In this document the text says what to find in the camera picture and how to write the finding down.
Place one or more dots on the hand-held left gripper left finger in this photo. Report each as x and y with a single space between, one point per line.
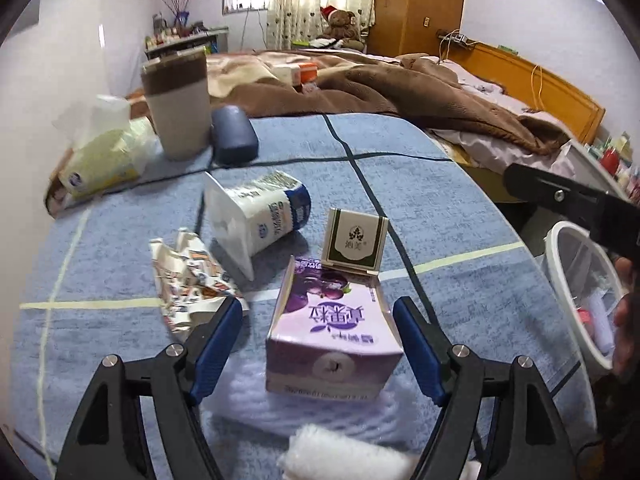
217 347

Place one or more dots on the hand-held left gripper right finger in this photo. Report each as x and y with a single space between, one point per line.
417 355

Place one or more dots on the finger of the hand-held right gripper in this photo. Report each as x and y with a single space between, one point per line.
550 192

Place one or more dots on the white round waste bin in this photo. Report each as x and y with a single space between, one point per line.
555 260

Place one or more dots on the printed paper wrapper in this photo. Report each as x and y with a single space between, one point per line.
190 280

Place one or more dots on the purple milk carton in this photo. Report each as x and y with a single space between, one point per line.
330 320

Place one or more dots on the small green and white box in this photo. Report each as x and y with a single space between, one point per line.
352 240

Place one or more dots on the white paper towel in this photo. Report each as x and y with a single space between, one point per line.
330 455

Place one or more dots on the white and blue yogurt cup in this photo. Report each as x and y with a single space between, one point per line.
265 215

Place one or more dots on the person's right hand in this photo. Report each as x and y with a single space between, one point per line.
627 330

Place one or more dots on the grey nightstand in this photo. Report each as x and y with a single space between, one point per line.
592 167

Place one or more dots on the pink quilt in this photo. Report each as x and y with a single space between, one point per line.
500 155

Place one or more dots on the red jar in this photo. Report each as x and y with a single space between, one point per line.
610 160

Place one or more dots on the wooden bed headboard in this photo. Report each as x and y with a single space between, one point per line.
560 95

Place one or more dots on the blue checked tablecloth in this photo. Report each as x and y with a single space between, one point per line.
450 200

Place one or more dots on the white power strip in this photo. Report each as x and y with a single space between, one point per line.
452 37

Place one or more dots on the brown fleece blanket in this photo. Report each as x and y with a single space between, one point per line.
375 90

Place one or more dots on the dark blue glasses case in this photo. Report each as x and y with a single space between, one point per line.
232 132

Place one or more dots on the yellow tissue pack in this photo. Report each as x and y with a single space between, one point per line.
100 165

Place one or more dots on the wooden wardrobe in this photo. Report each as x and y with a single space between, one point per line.
420 5

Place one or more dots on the beige and brown tumbler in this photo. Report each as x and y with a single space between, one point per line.
180 115

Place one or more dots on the brown teddy bear red hat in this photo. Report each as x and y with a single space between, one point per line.
342 25

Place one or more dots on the shelf with cosmetics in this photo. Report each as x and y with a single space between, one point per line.
185 42

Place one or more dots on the vase of purple branches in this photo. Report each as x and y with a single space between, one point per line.
179 5

